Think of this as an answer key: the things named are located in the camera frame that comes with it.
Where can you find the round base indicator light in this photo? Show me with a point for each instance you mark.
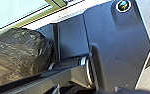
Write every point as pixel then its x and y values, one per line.
pixel 123 5

